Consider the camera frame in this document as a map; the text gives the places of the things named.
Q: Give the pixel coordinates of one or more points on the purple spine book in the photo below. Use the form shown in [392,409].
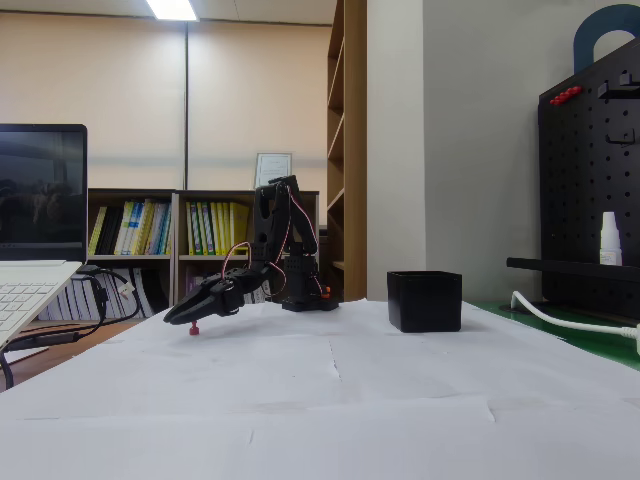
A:
[190,285]

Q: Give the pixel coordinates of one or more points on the black pegboard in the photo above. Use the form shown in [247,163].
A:
[575,200]

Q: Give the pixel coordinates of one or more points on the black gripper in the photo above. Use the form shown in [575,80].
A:
[209,302]

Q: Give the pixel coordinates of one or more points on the white plastic bottle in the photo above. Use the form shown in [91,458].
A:
[611,240]

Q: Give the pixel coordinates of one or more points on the black book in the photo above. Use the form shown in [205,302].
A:
[110,232]

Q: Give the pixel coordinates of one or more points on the orange black table clamp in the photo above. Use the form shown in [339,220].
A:
[326,292]

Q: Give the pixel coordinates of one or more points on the dark blue arch board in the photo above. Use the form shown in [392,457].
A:
[582,45]

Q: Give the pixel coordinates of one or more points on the framed certificate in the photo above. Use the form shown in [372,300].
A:
[272,167]

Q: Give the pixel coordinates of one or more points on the ceiling light panel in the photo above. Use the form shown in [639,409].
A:
[172,9]

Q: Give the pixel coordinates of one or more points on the white laptop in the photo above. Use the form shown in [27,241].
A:
[40,200]

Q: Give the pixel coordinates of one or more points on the yellow white book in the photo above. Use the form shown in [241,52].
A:
[125,230]

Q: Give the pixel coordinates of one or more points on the yellow green binder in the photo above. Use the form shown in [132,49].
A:
[199,230]
[226,230]
[217,230]
[190,230]
[208,230]

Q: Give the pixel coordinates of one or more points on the flat lying yellow book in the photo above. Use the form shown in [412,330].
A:
[244,250]

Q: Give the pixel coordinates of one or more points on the black plastic box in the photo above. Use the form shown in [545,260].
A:
[425,305]

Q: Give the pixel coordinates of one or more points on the wide yellow binder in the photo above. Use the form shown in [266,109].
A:
[240,225]

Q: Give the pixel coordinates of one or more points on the beige roller blind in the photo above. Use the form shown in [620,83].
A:
[250,90]
[75,75]

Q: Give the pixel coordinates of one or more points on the tall wooden shelf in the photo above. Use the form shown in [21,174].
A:
[356,75]

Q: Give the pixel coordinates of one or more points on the blue book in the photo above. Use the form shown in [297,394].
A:
[161,230]

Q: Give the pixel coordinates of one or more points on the black pegboard hook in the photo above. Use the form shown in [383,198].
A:
[602,91]
[620,141]
[624,79]

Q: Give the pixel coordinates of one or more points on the low wooden bookshelf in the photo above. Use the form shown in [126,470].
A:
[220,192]
[130,191]

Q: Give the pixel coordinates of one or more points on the black pegboard shelf tray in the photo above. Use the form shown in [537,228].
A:
[575,268]

